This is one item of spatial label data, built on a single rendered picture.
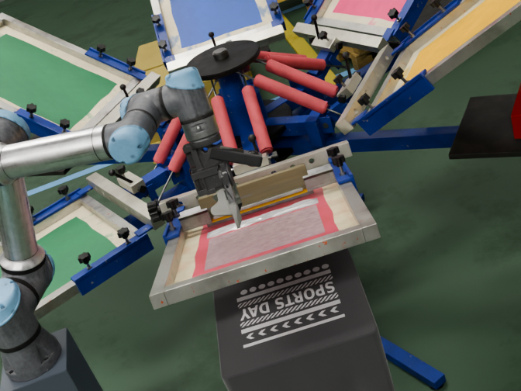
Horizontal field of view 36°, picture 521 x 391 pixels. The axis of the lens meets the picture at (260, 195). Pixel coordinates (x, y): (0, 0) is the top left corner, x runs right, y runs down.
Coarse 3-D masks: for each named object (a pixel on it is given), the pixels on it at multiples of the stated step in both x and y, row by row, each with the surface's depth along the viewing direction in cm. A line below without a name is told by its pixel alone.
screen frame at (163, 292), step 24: (360, 216) 201; (168, 240) 242; (312, 240) 195; (336, 240) 193; (360, 240) 193; (168, 264) 217; (240, 264) 196; (264, 264) 194; (288, 264) 194; (168, 288) 196; (192, 288) 195; (216, 288) 195
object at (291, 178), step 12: (288, 168) 251; (300, 168) 249; (252, 180) 252; (264, 180) 250; (276, 180) 250; (288, 180) 250; (300, 180) 250; (216, 192) 251; (240, 192) 251; (252, 192) 251; (264, 192) 251; (276, 192) 251; (204, 204) 251
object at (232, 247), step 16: (224, 224) 253; (256, 224) 241; (208, 240) 241; (224, 240) 235; (240, 240) 229; (256, 240) 224; (208, 256) 225; (224, 256) 219; (240, 256) 214; (256, 256) 210; (208, 272) 210
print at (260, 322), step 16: (304, 272) 245; (320, 272) 243; (256, 288) 246; (272, 288) 244; (288, 288) 241; (304, 288) 239; (320, 288) 237; (240, 304) 242; (256, 304) 239; (272, 304) 237; (288, 304) 235; (304, 304) 233; (320, 304) 231; (336, 304) 228; (240, 320) 235; (256, 320) 233; (272, 320) 231; (288, 320) 229; (304, 320) 227; (320, 320) 225; (256, 336) 227; (272, 336) 225
